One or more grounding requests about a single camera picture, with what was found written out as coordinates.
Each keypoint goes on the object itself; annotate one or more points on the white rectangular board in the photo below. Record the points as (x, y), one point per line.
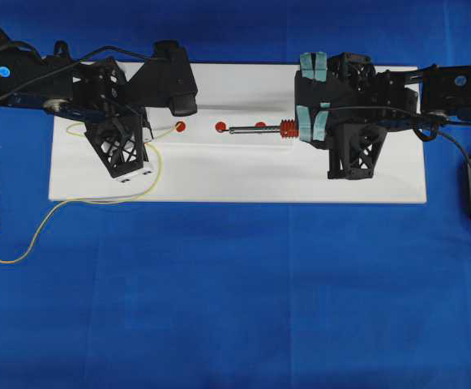
(203, 165)

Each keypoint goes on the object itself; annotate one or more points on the taped right wrist camera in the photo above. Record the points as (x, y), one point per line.
(315, 90)

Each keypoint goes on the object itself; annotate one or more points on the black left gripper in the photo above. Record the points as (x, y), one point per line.
(113, 110)

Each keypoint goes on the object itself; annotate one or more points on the blue table cloth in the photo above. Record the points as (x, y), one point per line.
(177, 295)

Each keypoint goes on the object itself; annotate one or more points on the middle red mark dot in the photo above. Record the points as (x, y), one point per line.
(221, 127)

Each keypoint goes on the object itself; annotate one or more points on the left red mark dot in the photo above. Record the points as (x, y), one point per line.
(180, 126)

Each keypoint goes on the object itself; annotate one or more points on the red mark dot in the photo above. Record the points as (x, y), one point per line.
(180, 126)
(221, 127)

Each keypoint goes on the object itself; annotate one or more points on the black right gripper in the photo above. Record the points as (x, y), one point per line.
(366, 107)

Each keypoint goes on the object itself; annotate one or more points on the red handled soldering iron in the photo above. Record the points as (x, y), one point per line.
(286, 129)

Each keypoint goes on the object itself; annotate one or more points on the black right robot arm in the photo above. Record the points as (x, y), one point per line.
(444, 99)

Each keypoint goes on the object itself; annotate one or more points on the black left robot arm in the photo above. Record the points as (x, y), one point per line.
(31, 81)

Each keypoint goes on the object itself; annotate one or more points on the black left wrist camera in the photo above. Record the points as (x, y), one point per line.
(166, 80)

